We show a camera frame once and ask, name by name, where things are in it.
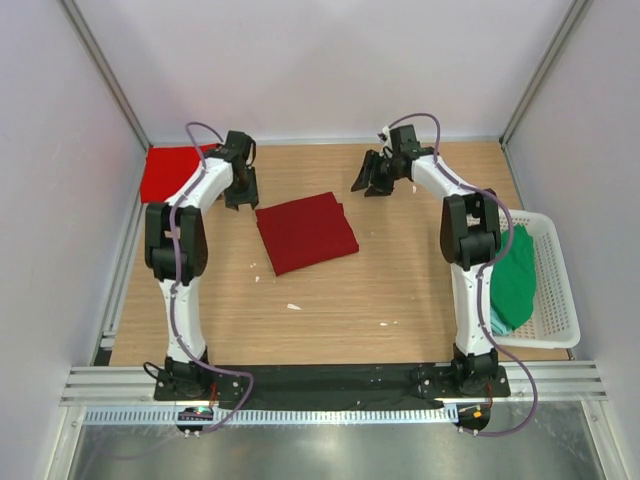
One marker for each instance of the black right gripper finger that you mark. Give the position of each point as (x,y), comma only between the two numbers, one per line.
(379,189)
(364,179)

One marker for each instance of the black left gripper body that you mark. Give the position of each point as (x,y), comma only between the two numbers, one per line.
(242,187)

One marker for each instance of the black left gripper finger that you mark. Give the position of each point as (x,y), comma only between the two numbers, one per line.
(252,194)
(234,198)

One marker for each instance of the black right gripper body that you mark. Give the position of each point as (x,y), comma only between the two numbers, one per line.
(382,170)

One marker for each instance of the dark red t shirt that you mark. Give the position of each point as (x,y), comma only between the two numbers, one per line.
(304,232)

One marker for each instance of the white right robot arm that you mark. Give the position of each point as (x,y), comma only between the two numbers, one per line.
(470,239)

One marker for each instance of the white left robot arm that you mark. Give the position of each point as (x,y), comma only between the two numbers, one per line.
(176,252)

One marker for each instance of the folded bright red t shirt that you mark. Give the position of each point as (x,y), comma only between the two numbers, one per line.
(168,170)

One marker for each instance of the green t shirt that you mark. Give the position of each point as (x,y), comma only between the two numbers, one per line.
(514,281)

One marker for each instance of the light teal t shirt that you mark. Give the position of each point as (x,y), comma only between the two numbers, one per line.
(498,326)

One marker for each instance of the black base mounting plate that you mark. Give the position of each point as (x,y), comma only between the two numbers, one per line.
(347,387)

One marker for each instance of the white plastic basket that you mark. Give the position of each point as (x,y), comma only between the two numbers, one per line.
(554,322)

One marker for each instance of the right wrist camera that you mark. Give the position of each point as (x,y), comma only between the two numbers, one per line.
(386,144)

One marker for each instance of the aluminium frame rail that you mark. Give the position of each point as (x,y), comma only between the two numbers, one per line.
(545,380)

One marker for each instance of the white slotted cable duct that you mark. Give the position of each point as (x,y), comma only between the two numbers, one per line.
(197,416)

